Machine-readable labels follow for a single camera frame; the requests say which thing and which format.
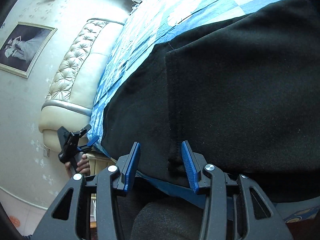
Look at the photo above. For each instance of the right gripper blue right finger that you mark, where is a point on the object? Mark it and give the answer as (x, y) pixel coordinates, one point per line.
(191, 165)

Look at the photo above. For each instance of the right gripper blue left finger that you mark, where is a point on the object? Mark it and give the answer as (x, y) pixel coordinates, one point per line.
(129, 170)

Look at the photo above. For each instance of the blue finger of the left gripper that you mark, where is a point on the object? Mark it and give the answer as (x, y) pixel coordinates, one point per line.
(92, 141)

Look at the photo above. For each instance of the black studded pants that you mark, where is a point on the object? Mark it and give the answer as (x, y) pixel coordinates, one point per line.
(243, 92)

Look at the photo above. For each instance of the person's left hand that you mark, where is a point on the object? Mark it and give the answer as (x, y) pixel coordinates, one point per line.
(83, 167)

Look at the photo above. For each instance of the cream bedside cabinet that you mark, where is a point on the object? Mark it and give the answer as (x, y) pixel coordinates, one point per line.
(98, 162)

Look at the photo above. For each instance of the cream tufted leather headboard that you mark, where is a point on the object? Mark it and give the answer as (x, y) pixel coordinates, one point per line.
(71, 94)

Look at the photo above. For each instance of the framed wedding photo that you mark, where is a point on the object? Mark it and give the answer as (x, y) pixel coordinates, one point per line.
(21, 49)

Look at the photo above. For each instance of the blue patterned bed sheet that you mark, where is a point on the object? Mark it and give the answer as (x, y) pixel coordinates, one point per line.
(157, 21)

